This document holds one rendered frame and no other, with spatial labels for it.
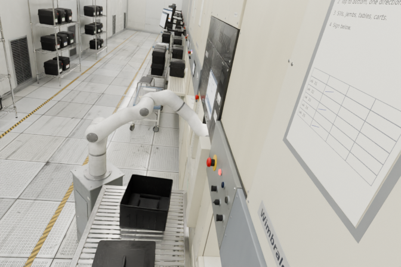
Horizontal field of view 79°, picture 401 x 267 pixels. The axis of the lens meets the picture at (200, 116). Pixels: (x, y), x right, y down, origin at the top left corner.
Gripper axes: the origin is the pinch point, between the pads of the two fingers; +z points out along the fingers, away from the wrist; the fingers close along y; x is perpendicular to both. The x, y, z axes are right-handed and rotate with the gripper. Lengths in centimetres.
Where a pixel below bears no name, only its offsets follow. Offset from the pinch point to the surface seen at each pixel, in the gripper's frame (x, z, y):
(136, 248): -35, -60, 69
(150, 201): -45, -58, 27
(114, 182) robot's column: -49, -86, 6
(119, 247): -35, -69, 68
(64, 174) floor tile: -122, -162, -84
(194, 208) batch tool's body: -19, -33, 55
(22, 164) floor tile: -122, -212, -95
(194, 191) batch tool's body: -8, -34, 55
